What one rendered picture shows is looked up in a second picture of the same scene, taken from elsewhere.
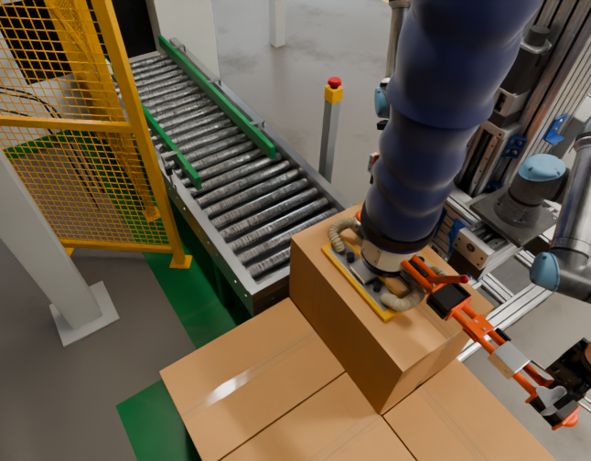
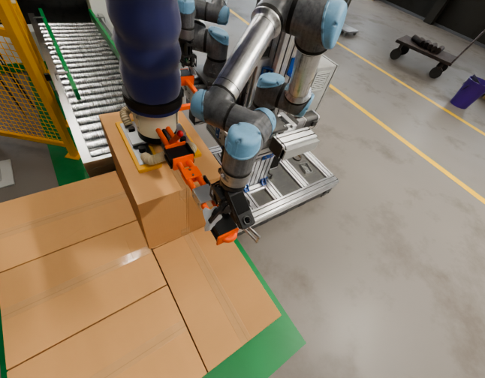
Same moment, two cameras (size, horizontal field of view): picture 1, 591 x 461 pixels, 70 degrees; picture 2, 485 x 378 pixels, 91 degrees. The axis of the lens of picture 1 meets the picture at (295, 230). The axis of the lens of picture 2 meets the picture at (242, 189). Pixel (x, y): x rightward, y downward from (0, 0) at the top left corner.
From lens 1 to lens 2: 0.71 m
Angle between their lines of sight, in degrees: 6
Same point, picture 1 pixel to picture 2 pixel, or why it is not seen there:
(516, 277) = (287, 187)
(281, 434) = (70, 254)
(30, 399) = not seen: outside the picture
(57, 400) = not seen: outside the picture
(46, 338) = not seen: outside the picture
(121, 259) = (30, 148)
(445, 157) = (144, 10)
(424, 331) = (168, 182)
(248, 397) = (55, 229)
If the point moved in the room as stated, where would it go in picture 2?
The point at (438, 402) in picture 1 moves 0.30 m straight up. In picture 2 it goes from (195, 244) to (197, 215)
